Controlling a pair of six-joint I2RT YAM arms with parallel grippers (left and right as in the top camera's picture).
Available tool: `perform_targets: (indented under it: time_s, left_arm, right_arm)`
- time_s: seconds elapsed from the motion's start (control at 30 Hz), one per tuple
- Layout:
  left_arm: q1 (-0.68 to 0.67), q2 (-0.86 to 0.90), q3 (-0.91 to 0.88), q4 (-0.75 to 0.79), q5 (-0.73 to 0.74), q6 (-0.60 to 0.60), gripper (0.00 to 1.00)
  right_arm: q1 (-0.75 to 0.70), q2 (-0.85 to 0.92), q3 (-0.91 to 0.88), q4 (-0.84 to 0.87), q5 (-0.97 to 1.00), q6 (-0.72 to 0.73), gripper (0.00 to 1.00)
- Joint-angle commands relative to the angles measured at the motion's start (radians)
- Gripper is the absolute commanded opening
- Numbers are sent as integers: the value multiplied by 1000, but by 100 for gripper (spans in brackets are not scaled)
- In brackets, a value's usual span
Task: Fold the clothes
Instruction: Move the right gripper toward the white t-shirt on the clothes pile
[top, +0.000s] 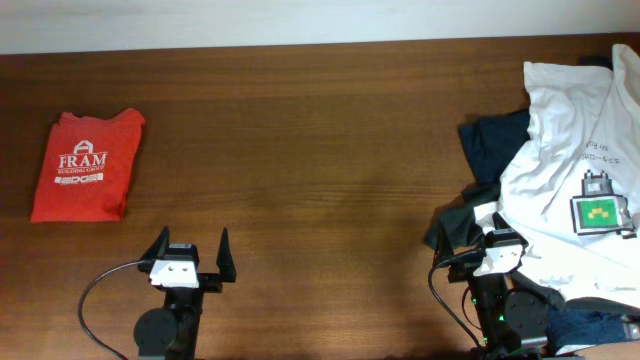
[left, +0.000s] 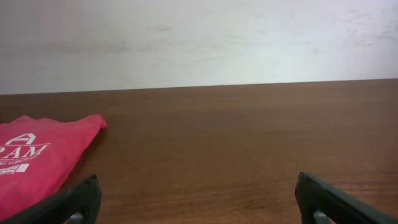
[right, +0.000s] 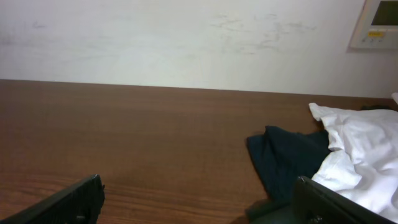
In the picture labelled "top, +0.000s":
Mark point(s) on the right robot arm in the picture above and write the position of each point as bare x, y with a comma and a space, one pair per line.
512, 320

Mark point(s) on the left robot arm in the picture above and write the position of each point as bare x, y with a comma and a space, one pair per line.
171, 330

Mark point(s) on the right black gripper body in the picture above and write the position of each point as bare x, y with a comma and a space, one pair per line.
458, 270

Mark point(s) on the navy blue garment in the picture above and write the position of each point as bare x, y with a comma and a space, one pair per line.
491, 142

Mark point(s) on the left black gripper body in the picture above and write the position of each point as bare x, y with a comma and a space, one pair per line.
208, 280

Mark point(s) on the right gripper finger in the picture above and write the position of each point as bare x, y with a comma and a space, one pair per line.
443, 249
499, 222

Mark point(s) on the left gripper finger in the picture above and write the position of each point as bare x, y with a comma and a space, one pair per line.
224, 259
157, 249

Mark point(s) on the dark green garment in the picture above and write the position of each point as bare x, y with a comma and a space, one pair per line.
457, 220

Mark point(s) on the folded red t-shirt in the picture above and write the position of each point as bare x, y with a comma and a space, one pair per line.
87, 168

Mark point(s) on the white printed t-shirt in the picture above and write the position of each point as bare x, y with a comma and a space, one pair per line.
572, 190

